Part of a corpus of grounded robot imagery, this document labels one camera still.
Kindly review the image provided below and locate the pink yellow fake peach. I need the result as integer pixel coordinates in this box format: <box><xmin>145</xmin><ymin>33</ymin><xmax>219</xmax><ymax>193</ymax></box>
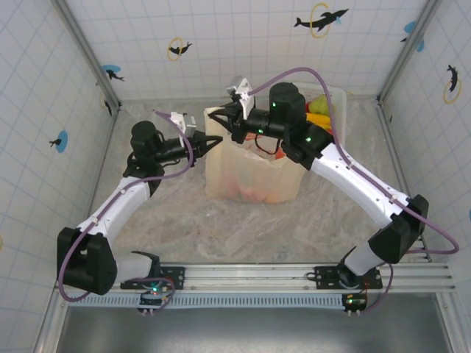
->
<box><xmin>219</xmin><ymin>173</ymin><xmax>242</xmax><ymax>198</ymax></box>

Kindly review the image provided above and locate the translucent fruit-print plastic bag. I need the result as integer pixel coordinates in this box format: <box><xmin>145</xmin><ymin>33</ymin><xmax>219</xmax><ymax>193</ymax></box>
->
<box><xmin>204</xmin><ymin>106</ymin><xmax>305</xmax><ymax>204</ymax></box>

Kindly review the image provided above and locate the large green fake pear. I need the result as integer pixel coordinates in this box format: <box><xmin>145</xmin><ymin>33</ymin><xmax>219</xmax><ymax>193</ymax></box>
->
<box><xmin>308</xmin><ymin>94</ymin><xmax>331</xmax><ymax>115</ymax></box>

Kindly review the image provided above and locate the white plastic basket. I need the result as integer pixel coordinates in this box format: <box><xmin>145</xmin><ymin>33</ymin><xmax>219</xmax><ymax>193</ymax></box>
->
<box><xmin>294</xmin><ymin>82</ymin><xmax>349</xmax><ymax>144</ymax></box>

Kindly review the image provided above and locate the blue circle dolphin sticker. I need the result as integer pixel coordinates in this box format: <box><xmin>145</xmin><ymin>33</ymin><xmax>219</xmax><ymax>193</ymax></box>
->
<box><xmin>49</xmin><ymin>129</ymin><xmax>69</xmax><ymax>154</ymax></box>
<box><xmin>400</xmin><ymin>20</ymin><xmax>426</xmax><ymax>53</ymax></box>
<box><xmin>101</xmin><ymin>64</ymin><xmax>125</xmax><ymax>82</ymax></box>

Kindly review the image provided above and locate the small controller board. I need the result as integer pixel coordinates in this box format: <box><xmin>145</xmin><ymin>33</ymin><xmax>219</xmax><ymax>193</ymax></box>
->
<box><xmin>341</xmin><ymin>292</ymin><xmax>368</xmax><ymax>316</ymax></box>
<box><xmin>138</xmin><ymin>288</ymin><xmax>174</xmax><ymax>316</ymax></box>

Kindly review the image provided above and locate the grey metal panel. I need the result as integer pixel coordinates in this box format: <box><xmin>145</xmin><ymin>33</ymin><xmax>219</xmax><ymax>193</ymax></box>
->
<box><xmin>54</xmin><ymin>305</ymin><xmax>453</xmax><ymax>353</ymax></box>

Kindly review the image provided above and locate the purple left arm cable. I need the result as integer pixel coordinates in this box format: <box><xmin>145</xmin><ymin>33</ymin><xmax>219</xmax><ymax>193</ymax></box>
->
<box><xmin>57</xmin><ymin>109</ymin><xmax>196</xmax><ymax>304</ymax></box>

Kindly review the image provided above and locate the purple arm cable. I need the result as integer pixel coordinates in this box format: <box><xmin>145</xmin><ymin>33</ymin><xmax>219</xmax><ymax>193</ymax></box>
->
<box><xmin>251</xmin><ymin>67</ymin><xmax>461</xmax><ymax>313</ymax></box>
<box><xmin>57</xmin><ymin>109</ymin><xmax>196</xmax><ymax>304</ymax></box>

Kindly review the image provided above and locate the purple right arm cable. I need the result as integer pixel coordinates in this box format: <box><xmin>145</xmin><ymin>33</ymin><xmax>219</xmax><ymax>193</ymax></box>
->
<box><xmin>251</xmin><ymin>67</ymin><xmax>461</xmax><ymax>313</ymax></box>

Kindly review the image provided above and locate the aluminium frame floor rail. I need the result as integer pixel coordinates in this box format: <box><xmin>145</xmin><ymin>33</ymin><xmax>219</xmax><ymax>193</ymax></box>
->
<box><xmin>43</xmin><ymin>106</ymin><xmax>121</xmax><ymax>353</ymax></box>
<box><xmin>377</xmin><ymin>101</ymin><xmax>433</xmax><ymax>262</ymax></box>

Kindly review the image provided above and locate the small dolphin ring sticker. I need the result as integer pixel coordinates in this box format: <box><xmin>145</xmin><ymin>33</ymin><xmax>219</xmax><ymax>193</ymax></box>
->
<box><xmin>99</xmin><ymin>91</ymin><xmax>113</xmax><ymax>117</ymax></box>
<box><xmin>167</xmin><ymin>36</ymin><xmax>194</xmax><ymax>62</ymax></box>
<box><xmin>442</xmin><ymin>64</ymin><xmax>463</xmax><ymax>104</ymax></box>

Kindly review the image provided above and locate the large dolphin ring sticker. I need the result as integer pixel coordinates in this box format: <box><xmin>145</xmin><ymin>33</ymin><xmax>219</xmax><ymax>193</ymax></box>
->
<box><xmin>293</xmin><ymin>2</ymin><xmax>350</xmax><ymax>40</ymax></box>

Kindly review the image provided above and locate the aluminium frame post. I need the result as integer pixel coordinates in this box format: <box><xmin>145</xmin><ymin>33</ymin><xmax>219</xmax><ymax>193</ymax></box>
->
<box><xmin>377</xmin><ymin>0</ymin><xmax>442</xmax><ymax>104</ymax></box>
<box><xmin>54</xmin><ymin>0</ymin><xmax>121</xmax><ymax>111</ymax></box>

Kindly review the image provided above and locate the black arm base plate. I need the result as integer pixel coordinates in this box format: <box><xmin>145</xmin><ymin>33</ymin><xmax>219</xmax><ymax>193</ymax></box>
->
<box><xmin>120</xmin><ymin>265</ymin><xmax>186</xmax><ymax>291</ymax></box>
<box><xmin>314</xmin><ymin>264</ymin><xmax>383</xmax><ymax>290</ymax></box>

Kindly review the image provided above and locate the aluminium mounting rail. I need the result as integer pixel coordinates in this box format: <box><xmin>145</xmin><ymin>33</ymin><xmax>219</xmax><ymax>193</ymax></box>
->
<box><xmin>54</xmin><ymin>261</ymin><xmax>456</xmax><ymax>295</ymax></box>

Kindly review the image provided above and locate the white slotted cable duct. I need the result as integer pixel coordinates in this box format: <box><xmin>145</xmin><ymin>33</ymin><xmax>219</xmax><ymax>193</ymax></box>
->
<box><xmin>68</xmin><ymin>293</ymin><xmax>347</xmax><ymax>309</ymax></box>

